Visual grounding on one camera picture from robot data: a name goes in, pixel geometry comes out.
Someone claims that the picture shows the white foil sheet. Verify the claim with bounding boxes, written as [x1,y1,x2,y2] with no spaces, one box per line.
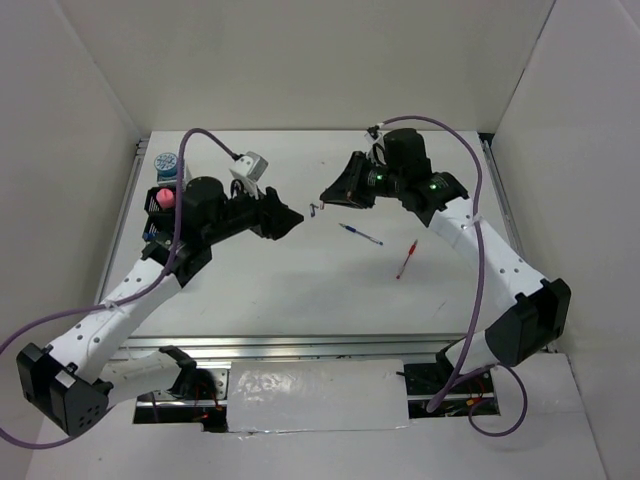
[227,359,409,433]

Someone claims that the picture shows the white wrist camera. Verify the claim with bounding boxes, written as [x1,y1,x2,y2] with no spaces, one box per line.
[365,122,385,148]
[230,151,269,199]

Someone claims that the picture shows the black mesh container rear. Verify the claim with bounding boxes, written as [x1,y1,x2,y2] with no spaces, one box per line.
[144,186,178,221]

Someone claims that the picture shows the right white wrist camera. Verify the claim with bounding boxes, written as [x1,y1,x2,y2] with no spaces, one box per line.
[365,122,385,148]

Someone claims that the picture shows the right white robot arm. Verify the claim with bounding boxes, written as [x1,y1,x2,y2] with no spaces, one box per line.
[320,127,571,392]

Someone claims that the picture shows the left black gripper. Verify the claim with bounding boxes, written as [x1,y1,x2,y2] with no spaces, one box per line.
[204,177,305,246]

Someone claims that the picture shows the blue slime jar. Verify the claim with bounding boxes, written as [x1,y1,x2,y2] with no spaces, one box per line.
[152,151,182,182]

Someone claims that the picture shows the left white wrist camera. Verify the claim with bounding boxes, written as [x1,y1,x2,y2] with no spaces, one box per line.
[230,151,269,199]

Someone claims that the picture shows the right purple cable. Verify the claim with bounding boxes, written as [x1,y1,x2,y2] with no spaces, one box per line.
[379,115,529,437]

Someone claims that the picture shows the pink capped marker tube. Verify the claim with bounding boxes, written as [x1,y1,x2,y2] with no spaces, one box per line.
[155,188,176,210]

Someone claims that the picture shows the black mesh container front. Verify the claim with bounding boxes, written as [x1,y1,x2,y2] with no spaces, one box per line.
[142,212,175,242]

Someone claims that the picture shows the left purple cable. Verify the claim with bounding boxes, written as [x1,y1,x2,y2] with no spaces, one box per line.
[0,128,246,449]

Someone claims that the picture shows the black mesh container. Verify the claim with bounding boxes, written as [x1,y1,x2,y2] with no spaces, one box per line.
[144,186,178,221]
[142,212,175,242]

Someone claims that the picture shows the silver mesh container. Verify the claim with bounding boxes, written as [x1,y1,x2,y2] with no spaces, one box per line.
[154,159,194,194]

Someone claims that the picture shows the blue pen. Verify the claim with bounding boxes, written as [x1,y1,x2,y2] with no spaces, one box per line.
[339,223,384,246]

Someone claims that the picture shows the purple cable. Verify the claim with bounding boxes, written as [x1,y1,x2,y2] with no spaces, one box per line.
[0,128,246,449]
[379,115,529,437]

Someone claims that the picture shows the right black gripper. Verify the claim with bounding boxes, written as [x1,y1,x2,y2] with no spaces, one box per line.
[319,151,405,209]

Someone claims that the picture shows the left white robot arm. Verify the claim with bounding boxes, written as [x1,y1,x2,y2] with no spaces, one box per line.
[16,176,304,437]

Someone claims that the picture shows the aluminium frame rail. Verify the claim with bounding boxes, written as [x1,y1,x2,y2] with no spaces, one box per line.
[113,334,462,361]

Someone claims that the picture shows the red pen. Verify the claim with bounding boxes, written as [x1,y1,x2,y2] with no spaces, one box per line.
[395,239,418,280]

